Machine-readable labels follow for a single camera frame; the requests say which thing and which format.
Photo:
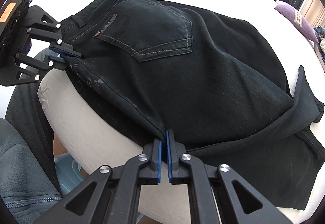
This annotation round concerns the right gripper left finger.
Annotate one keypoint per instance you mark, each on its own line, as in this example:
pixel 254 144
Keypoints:
pixel 109 195

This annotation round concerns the white bed mattress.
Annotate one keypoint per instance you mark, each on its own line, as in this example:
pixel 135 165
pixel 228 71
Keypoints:
pixel 93 142

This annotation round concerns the black denim pants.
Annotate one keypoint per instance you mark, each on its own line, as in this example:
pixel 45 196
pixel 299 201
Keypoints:
pixel 148 66

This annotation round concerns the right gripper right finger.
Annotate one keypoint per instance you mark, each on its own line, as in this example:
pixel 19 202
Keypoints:
pixel 217 194

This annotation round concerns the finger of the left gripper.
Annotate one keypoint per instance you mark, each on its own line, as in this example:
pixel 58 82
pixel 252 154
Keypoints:
pixel 41 26
pixel 43 67

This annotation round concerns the purple pillow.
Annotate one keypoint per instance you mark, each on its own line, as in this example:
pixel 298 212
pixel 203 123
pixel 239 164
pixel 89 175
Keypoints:
pixel 297 19

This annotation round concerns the grey fleece sleeve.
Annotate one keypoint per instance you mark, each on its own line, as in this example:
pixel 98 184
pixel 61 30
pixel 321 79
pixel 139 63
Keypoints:
pixel 29 184

